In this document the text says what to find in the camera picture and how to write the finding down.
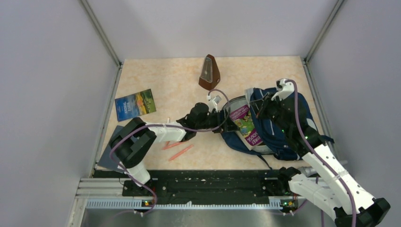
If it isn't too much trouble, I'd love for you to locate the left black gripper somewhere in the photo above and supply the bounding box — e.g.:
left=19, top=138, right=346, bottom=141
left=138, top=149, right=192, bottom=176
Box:
left=196, top=107, right=239, bottom=133

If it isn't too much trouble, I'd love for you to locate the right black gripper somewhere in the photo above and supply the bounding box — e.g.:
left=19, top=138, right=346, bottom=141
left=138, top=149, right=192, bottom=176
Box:
left=250, top=91, right=291, bottom=134

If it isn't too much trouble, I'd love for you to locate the navy blue backpack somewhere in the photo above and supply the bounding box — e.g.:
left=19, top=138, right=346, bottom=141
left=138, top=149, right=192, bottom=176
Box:
left=219, top=87, right=335, bottom=170

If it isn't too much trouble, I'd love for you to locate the purple green picture book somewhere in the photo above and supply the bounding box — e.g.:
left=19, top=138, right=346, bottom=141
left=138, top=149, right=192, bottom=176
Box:
left=230, top=105, right=262, bottom=150

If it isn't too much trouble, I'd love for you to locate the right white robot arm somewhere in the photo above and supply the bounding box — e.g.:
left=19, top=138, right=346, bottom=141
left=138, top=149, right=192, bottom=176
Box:
left=250, top=92, right=391, bottom=227

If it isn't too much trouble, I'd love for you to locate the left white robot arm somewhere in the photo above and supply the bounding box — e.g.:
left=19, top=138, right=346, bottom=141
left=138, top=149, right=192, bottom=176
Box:
left=109, top=103, right=239, bottom=195

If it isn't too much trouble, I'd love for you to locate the lower orange pen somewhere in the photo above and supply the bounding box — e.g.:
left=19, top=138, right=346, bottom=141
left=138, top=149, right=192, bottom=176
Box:
left=168, top=144, right=194, bottom=161

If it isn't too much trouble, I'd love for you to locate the orange pen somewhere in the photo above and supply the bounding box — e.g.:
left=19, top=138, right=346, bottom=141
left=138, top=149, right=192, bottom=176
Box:
left=162, top=142, right=185, bottom=150
left=168, top=144, right=194, bottom=161

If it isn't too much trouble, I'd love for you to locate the brown wooden metronome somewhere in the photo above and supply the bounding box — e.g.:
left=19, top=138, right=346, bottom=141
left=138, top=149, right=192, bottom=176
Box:
left=198, top=54, right=221, bottom=91

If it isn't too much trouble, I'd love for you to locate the middle orange pen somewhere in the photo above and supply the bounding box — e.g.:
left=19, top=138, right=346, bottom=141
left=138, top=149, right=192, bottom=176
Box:
left=162, top=142, right=185, bottom=150

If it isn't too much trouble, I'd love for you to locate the blue Animal Farm book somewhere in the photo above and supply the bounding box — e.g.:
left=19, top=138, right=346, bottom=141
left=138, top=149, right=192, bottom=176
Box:
left=114, top=89, right=157, bottom=122

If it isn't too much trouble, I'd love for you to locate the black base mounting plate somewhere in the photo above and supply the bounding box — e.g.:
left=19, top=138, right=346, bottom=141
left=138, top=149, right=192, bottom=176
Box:
left=122, top=170, right=295, bottom=205

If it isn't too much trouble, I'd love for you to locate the dark blue notebook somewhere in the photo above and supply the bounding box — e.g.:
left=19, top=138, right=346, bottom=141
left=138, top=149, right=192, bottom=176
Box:
left=96, top=125, right=124, bottom=173

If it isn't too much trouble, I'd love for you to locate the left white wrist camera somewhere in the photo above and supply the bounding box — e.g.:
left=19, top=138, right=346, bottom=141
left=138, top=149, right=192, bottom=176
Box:
left=207, top=95, right=222, bottom=112

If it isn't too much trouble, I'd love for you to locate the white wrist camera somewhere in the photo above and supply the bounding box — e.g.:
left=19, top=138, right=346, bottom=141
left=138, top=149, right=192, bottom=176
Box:
left=271, top=79, right=295, bottom=101
left=207, top=95, right=222, bottom=112

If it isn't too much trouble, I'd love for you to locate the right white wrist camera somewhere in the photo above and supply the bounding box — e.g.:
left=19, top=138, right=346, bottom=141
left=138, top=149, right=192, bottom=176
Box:
left=271, top=79, right=295, bottom=101

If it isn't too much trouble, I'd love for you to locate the aluminium frame rail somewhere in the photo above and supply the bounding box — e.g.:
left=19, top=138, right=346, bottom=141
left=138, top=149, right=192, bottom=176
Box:
left=67, top=177, right=370, bottom=227

